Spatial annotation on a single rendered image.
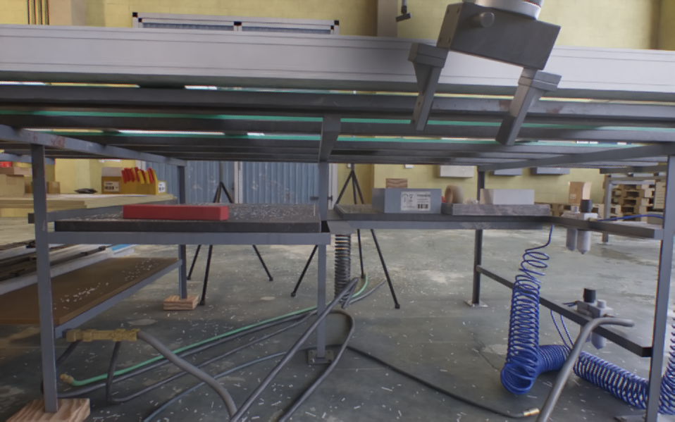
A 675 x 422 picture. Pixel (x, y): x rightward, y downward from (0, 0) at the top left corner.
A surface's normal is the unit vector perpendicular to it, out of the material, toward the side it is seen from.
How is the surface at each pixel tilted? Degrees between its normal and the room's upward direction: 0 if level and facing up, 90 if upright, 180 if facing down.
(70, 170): 90
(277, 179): 90
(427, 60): 114
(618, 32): 90
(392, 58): 90
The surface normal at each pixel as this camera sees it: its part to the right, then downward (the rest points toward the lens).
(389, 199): 0.07, 0.07
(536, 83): 0.11, 0.46
